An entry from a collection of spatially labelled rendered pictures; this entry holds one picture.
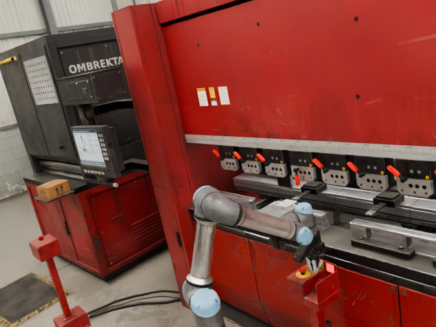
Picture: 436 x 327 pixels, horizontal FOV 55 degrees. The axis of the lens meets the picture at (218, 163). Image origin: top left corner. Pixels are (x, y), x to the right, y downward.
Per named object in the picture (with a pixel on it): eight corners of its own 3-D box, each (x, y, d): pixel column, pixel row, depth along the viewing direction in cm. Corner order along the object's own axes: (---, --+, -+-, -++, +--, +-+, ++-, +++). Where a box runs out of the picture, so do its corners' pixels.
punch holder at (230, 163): (222, 169, 280) (217, 145, 275) (231, 165, 285) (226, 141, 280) (237, 170, 268) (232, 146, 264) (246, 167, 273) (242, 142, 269)
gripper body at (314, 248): (326, 252, 201) (322, 230, 197) (314, 261, 196) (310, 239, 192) (314, 248, 207) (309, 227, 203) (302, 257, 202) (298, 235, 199)
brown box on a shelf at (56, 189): (33, 198, 372) (29, 185, 369) (61, 188, 389) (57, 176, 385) (47, 203, 351) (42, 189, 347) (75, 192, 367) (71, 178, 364)
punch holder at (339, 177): (322, 183, 219) (318, 152, 215) (331, 178, 224) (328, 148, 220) (348, 186, 208) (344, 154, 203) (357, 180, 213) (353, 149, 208)
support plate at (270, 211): (244, 219, 239) (244, 218, 239) (275, 202, 255) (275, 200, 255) (268, 225, 226) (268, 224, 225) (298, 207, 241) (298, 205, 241)
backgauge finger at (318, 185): (285, 201, 255) (284, 193, 254) (311, 186, 271) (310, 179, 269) (301, 204, 246) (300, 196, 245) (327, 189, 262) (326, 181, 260)
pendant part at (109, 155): (83, 174, 313) (69, 127, 303) (96, 169, 321) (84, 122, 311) (115, 179, 281) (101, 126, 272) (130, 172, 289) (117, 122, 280)
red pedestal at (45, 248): (52, 332, 342) (21, 241, 320) (82, 316, 357) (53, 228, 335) (61, 342, 327) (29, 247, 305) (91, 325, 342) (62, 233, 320)
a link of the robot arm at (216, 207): (216, 196, 158) (319, 227, 176) (207, 189, 168) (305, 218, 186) (205, 224, 159) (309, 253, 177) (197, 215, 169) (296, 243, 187)
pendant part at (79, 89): (85, 189, 324) (53, 79, 301) (113, 178, 340) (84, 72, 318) (121, 196, 288) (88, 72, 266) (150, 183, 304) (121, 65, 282)
